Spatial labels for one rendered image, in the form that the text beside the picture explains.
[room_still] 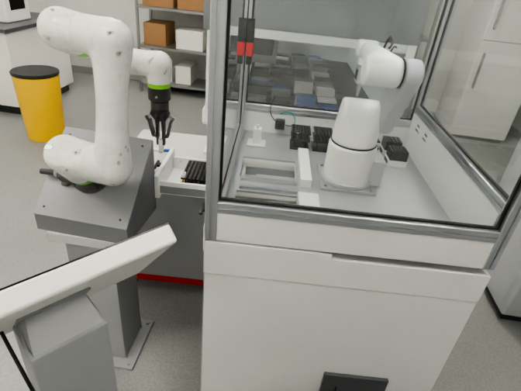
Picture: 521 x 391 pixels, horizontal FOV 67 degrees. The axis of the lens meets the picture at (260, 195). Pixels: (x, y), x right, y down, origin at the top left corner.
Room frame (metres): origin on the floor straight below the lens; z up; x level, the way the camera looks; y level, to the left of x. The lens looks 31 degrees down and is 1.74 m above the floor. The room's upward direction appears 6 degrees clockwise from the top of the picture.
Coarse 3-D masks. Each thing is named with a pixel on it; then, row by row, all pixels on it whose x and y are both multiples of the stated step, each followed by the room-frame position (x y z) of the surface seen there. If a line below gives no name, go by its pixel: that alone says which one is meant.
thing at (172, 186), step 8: (176, 160) 1.69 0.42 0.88; (184, 160) 1.69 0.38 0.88; (192, 160) 1.69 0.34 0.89; (200, 160) 1.69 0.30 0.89; (176, 168) 1.68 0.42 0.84; (184, 168) 1.69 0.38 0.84; (176, 176) 1.61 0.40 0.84; (160, 184) 1.45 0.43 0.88; (168, 184) 1.45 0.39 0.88; (176, 184) 1.45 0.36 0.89; (184, 184) 1.45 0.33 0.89; (192, 184) 1.45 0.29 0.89; (160, 192) 1.45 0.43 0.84; (168, 192) 1.45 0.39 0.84; (176, 192) 1.45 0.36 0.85; (184, 192) 1.45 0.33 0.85; (192, 192) 1.45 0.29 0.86; (200, 192) 1.45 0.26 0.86
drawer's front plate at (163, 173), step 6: (168, 156) 1.62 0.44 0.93; (162, 162) 1.56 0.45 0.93; (168, 162) 1.60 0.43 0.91; (162, 168) 1.50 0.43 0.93; (168, 168) 1.60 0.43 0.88; (156, 174) 1.45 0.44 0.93; (162, 174) 1.49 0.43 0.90; (168, 174) 1.60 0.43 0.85; (156, 180) 1.43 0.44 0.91; (156, 186) 1.43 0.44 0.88; (156, 192) 1.43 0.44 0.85
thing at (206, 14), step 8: (208, 0) 2.37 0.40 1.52; (208, 8) 2.37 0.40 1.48; (208, 16) 2.37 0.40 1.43; (208, 24) 2.37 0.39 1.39; (208, 32) 2.37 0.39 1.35; (208, 40) 2.37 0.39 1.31; (208, 48) 2.37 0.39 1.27; (208, 56) 2.37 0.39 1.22; (208, 64) 2.37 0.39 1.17; (208, 72) 2.37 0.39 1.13; (208, 80) 2.37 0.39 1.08
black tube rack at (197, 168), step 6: (192, 162) 1.64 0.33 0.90; (198, 162) 1.65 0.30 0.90; (204, 162) 1.65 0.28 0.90; (186, 168) 1.57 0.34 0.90; (192, 168) 1.59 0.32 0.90; (198, 168) 1.59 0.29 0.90; (204, 168) 1.60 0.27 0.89; (192, 174) 1.54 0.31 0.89; (198, 174) 1.54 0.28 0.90; (204, 174) 1.54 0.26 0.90; (186, 180) 1.50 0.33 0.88; (192, 180) 1.53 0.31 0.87; (198, 180) 1.49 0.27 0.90; (204, 180) 1.49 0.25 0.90
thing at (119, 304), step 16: (64, 240) 1.19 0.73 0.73; (80, 240) 1.19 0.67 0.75; (96, 240) 1.18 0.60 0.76; (80, 256) 1.23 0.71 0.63; (112, 288) 1.22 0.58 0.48; (128, 288) 1.32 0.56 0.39; (96, 304) 1.23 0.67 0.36; (112, 304) 1.22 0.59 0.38; (128, 304) 1.30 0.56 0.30; (112, 320) 1.22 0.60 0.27; (128, 320) 1.28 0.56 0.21; (144, 320) 1.46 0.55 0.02; (112, 336) 1.22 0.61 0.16; (128, 336) 1.27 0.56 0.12; (144, 336) 1.36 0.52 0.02; (112, 352) 1.22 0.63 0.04; (128, 352) 1.25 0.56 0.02; (128, 368) 1.17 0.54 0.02
